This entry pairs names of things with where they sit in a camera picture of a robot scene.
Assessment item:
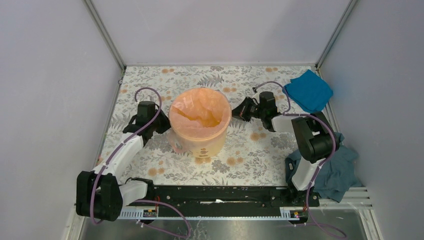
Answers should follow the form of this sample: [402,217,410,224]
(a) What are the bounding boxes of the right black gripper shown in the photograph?
[227,97,266,123]

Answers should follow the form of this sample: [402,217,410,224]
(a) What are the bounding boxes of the pink plastic trash bag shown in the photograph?
[166,87,232,154]

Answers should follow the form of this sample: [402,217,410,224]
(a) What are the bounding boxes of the yellow plastic trash bin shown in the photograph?
[168,87,232,159]

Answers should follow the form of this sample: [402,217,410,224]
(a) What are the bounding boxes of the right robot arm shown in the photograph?
[232,91,340,206]

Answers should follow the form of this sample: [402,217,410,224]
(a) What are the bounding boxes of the floral patterned table mat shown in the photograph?
[100,66,313,186]

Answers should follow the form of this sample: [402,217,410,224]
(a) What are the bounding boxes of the bright blue folded cloth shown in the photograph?
[284,69,334,113]

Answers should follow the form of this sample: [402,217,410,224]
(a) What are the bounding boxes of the dark teal crumpled cloth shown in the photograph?
[285,131,363,204]

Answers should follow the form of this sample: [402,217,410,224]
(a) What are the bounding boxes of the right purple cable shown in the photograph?
[252,81,347,240]

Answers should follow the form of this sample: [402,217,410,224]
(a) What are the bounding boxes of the purple cable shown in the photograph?
[252,81,347,240]
[90,87,192,240]

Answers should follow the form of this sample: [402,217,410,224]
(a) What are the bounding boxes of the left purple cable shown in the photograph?
[90,87,192,240]

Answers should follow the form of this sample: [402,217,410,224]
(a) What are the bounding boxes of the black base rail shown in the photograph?
[133,185,320,218]

